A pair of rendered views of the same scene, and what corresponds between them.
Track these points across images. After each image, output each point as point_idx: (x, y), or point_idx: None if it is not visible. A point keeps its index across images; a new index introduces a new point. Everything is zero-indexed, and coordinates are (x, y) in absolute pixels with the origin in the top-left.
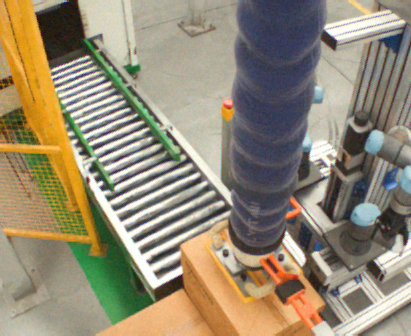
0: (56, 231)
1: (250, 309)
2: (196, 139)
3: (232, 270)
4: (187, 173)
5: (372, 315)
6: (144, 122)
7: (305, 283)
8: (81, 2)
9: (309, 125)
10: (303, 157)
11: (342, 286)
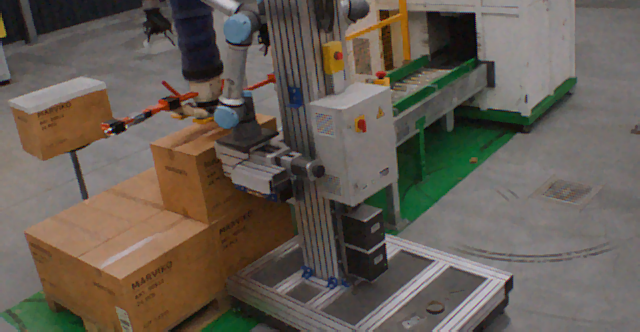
0: None
1: (181, 136)
2: (475, 183)
3: (192, 101)
4: None
5: (289, 305)
6: None
7: (211, 145)
8: (477, 19)
9: (581, 233)
10: None
11: (318, 278)
